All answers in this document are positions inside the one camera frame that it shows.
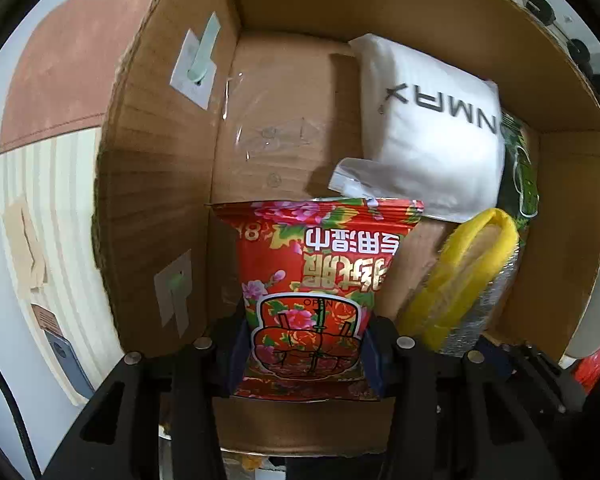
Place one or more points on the pink fabric panel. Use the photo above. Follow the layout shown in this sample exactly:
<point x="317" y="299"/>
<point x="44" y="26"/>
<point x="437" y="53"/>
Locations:
<point x="65" y="55"/>

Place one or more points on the brown card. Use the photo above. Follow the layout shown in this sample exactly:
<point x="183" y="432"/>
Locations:
<point x="46" y="321"/>

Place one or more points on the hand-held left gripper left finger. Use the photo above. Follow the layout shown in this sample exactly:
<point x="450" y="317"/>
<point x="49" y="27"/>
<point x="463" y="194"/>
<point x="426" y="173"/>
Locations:
<point x="237" y="362"/>

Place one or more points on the yellow and silver padded pouch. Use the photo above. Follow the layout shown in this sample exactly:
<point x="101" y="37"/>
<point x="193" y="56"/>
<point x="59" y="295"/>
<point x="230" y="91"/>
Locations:
<point x="460" y="270"/>

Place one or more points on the beige tape patch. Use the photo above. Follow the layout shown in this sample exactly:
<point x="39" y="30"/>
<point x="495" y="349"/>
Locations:
<point x="24" y="245"/>

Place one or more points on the brown cardboard box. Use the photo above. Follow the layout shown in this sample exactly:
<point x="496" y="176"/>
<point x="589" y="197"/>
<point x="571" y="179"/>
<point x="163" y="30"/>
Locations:
<point x="280" y="90"/>

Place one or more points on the blue phone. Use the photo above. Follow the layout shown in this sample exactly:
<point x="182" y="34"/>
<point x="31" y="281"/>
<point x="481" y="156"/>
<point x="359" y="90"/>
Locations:
<point x="70" y="365"/>

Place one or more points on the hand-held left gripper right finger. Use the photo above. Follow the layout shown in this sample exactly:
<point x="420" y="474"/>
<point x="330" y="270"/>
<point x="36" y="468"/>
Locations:
<point x="378" y="366"/>

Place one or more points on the white label with green tape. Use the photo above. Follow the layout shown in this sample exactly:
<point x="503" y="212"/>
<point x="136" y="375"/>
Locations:
<point x="174" y="290"/>
<point x="196" y="67"/>

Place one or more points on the red floral snack packet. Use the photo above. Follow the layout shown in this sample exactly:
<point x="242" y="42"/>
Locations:
<point x="320" y="270"/>

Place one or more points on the small clear plastic packet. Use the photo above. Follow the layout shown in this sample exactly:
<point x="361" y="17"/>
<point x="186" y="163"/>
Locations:
<point x="352" y="175"/>

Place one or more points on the green packet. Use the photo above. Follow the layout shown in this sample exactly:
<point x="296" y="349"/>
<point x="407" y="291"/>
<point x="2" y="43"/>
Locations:
<point x="522" y="175"/>

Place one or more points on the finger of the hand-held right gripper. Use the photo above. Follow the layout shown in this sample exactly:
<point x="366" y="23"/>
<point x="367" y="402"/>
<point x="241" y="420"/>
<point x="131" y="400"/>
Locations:
<point x="550" y="375"/>

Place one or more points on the cream striped sheet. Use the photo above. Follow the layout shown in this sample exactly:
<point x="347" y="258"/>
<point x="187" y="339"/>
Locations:
<point x="65" y="220"/>

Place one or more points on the white soft packet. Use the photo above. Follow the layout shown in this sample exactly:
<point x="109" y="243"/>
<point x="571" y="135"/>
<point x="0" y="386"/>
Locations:
<point x="430" y="125"/>

